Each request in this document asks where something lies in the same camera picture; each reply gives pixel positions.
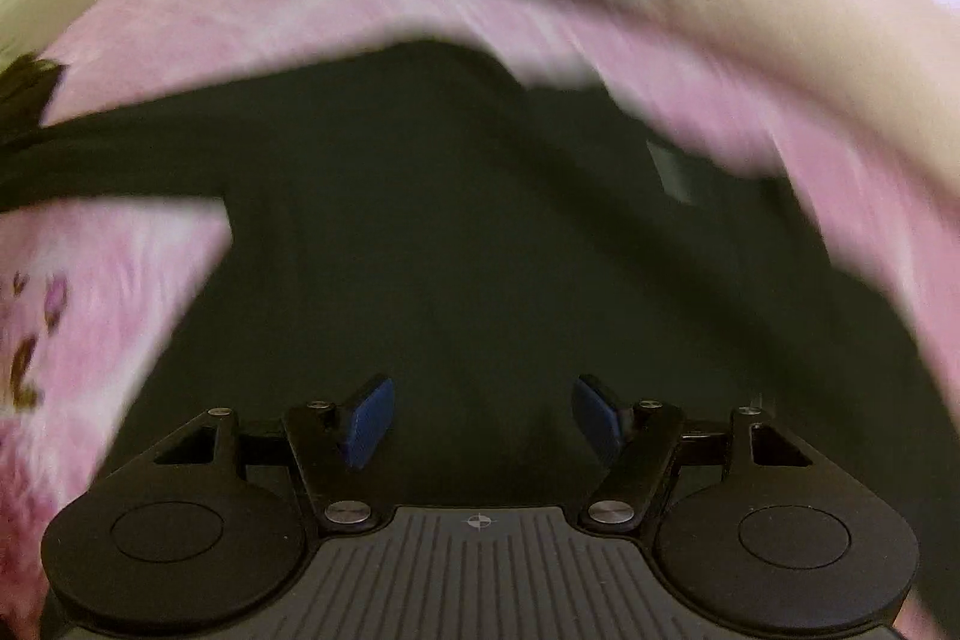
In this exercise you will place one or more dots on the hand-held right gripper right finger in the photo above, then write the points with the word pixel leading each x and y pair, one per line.
pixel 596 419

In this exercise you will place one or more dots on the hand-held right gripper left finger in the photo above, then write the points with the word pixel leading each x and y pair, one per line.
pixel 367 422

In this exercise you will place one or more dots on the black garment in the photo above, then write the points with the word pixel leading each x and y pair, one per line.
pixel 450 235

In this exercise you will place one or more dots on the pink floral blanket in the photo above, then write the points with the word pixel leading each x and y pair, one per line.
pixel 225 25

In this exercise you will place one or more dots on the beige folded blanket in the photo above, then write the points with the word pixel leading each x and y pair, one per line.
pixel 825 10

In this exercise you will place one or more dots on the brown garment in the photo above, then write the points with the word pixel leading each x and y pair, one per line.
pixel 22 100

